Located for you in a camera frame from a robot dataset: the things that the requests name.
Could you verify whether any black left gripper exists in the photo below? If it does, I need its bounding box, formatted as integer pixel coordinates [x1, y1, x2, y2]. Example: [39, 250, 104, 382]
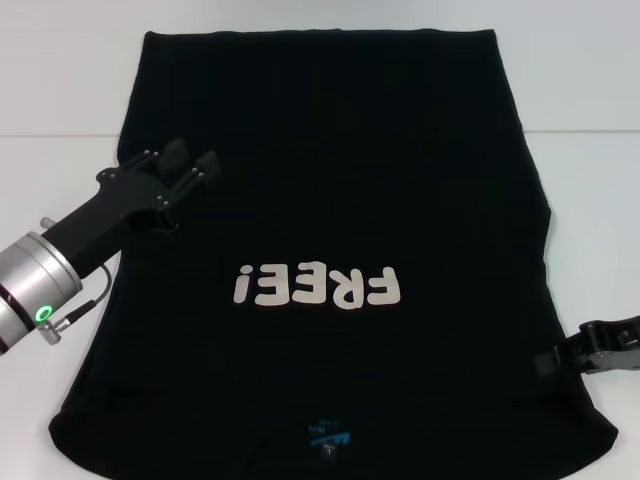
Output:
[38, 137, 225, 280]

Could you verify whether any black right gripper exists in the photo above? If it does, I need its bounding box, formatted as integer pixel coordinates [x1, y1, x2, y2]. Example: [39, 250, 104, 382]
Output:
[532, 313, 640, 377]

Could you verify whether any black T-shirt with FREE print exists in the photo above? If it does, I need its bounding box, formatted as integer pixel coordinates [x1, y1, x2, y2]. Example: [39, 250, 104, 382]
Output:
[48, 28, 619, 480]

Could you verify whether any black left cable, silver plug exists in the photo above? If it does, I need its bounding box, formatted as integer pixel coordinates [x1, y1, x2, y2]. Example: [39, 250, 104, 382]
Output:
[37, 263, 112, 345]

